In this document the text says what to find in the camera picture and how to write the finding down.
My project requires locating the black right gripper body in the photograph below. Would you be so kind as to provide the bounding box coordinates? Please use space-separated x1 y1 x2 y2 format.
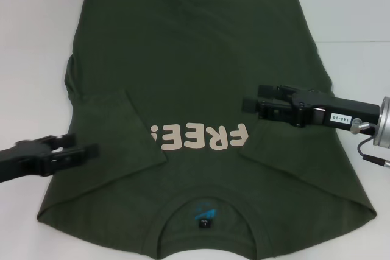
290 88 381 135

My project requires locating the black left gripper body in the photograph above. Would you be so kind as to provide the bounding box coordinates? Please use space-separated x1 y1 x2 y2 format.
0 139 56 185

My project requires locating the dark green FREE! t-shirt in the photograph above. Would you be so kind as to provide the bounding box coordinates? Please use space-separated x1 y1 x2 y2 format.
35 0 377 260

